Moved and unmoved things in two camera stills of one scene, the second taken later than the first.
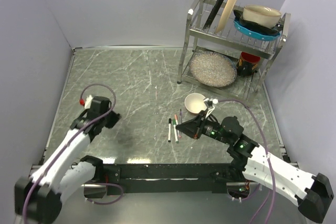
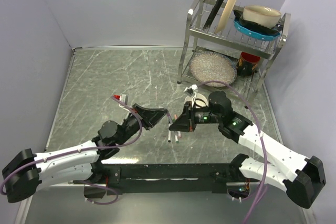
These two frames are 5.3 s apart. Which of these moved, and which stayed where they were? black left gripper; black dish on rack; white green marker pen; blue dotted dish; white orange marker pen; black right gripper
Moved: black right gripper; black left gripper
Stayed: white orange marker pen; blue dotted dish; black dish on rack; white green marker pen
